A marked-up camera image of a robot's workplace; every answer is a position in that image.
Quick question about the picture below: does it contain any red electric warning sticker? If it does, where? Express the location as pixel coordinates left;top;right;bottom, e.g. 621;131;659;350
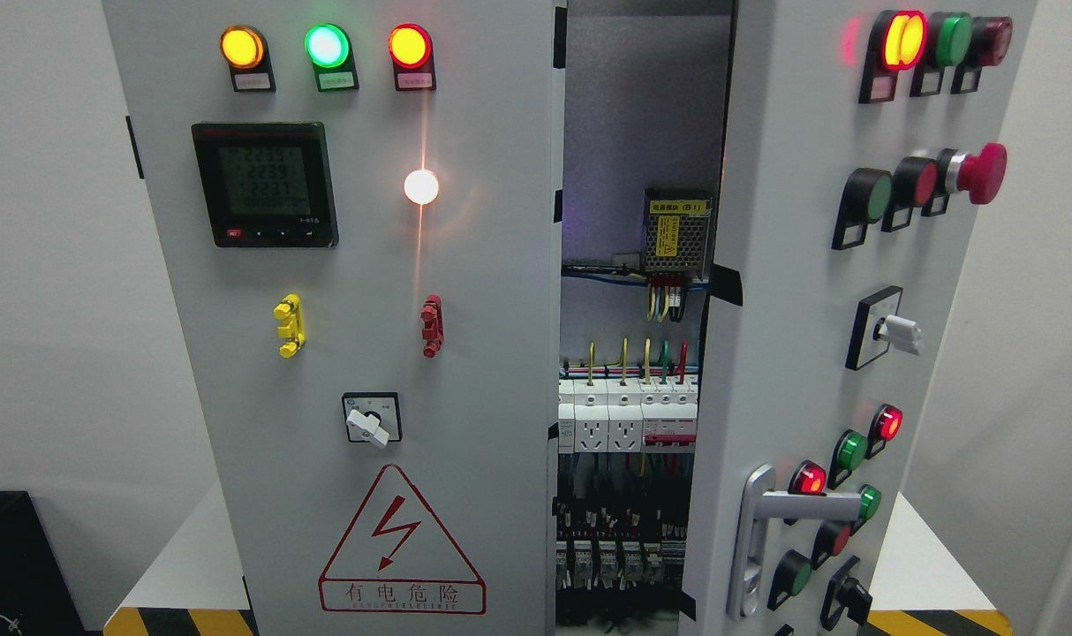
319;464;485;615

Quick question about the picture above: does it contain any green indicator light left door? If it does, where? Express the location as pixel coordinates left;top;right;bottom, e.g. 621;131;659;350
306;23;359;92

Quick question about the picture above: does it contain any yellow terminal handle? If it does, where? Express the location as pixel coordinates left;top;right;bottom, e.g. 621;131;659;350
271;293;306;359

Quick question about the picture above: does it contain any white selector switch right door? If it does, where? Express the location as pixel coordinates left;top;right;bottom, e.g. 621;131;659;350
844;285;921;370

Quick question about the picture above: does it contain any lower relay terminal row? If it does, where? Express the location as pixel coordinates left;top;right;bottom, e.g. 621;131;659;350
551;496;689;592

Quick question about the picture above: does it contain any red mushroom emergency button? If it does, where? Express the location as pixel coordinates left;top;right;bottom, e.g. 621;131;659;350
921;142;1008;217

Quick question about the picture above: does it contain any silver door handle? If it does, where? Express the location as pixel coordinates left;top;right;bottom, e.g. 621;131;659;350
726;464;862;621

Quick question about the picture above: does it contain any black digital power meter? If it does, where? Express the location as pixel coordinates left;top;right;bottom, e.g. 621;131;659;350
192;122;338;248

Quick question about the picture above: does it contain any white socket breaker row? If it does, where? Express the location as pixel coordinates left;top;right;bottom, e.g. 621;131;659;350
557;374;700;454

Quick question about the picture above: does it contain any white rotary selector switch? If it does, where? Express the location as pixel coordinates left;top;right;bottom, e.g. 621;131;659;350
342;393;403;450

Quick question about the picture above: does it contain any red indicator light left door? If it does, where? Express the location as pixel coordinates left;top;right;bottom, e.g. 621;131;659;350
389;23;438;90

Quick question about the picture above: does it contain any grey cabinet door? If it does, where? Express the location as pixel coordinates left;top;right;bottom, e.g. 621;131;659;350
678;1;1036;635
103;1;563;635

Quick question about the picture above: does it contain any red terminal handle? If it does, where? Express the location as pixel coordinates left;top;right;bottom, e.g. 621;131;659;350
420;294;446;359

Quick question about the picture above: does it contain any metal mesh power supply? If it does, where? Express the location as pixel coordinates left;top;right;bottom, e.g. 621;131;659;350
640;186;713;276

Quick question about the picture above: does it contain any yellow indicator light left door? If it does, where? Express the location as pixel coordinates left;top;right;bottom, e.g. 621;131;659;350
220;25;276;93

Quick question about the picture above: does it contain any white glowing indicator light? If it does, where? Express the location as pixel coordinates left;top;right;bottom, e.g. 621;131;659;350
403;168;440;206

